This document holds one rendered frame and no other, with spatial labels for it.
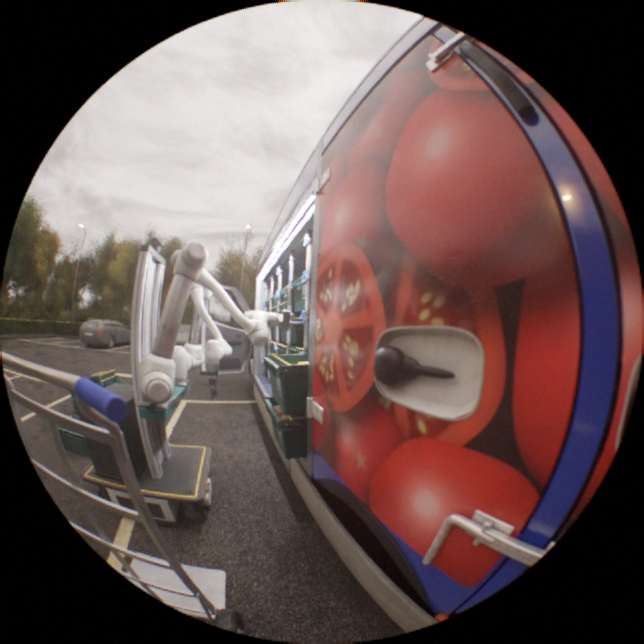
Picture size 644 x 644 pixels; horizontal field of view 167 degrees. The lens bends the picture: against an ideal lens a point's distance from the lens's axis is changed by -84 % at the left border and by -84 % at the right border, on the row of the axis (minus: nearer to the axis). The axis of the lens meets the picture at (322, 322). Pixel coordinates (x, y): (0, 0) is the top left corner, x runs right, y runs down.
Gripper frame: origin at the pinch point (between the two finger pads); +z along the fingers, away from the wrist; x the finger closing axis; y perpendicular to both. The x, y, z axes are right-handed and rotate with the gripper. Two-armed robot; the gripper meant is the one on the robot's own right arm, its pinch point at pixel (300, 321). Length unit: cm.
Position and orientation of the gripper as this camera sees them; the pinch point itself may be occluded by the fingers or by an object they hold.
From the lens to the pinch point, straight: 147.9
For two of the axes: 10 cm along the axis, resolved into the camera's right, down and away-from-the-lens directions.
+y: -3.7, -3.1, 8.8
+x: -1.6, 9.5, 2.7
